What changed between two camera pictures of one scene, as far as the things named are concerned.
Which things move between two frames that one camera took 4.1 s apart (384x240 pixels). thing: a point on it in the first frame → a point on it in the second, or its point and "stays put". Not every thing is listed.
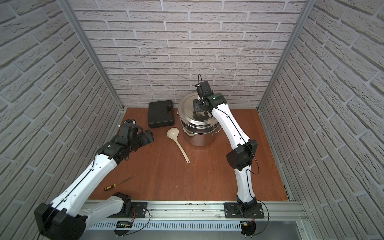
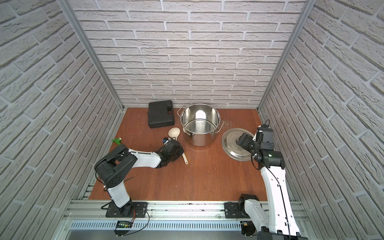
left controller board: x=122 y=227 stays put
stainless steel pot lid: x=188 y=117 → x=233 y=149
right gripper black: x=197 y=107 → x=246 y=142
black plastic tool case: x=160 y=114 stays put
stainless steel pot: x=200 y=135 stays put
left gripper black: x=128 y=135 → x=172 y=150
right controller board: x=248 y=228 stays put
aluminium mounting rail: x=209 y=211 stays put
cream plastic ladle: x=173 y=133 stays put
